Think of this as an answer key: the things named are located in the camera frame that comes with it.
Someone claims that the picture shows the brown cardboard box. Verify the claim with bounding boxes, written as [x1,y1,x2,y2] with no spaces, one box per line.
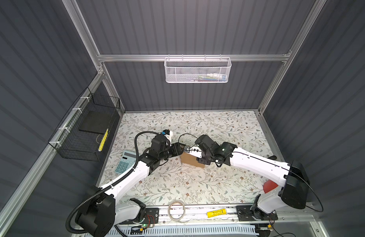
[180,152,205,168]

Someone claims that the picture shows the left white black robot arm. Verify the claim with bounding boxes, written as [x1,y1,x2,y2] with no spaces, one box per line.
[65,132,186,237]

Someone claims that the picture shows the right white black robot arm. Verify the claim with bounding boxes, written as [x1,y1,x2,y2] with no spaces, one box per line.
[187,135,310,220]

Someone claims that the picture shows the floral table mat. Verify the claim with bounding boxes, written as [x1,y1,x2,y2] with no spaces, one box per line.
[100,111,273,206]

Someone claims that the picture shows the teal calculator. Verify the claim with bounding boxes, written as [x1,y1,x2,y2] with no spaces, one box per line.
[114,150,136,175]

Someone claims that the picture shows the yellow label tag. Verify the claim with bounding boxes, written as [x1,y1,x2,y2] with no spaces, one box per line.
[207,209,227,218]

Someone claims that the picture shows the clear tape roll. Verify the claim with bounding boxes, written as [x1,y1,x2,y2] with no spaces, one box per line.
[167,200,186,222]

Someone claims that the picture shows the red pencil cup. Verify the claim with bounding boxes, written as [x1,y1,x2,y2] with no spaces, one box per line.
[263,180,279,194]

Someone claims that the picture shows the black flat pad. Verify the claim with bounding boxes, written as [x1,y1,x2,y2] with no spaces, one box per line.
[79,111,111,135]

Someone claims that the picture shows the markers in white basket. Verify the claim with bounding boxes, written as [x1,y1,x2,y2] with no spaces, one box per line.
[191,73,228,83]

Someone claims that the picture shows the white vented strip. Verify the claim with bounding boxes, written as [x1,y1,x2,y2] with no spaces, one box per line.
[119,224,259,237]

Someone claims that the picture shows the black corrugated cable conduit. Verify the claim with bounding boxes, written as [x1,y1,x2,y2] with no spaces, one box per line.
[65,131,165,237]

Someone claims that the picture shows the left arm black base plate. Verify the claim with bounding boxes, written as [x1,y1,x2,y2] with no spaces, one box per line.
[120,207,160,225]

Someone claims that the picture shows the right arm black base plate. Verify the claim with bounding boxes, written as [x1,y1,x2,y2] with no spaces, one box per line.
[236,205,278,221]

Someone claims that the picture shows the white wire mesh basket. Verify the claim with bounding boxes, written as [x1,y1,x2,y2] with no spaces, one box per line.
[164,56,232,84]

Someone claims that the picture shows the black wire basket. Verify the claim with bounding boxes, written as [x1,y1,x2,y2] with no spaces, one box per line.
[49,89,121,162]

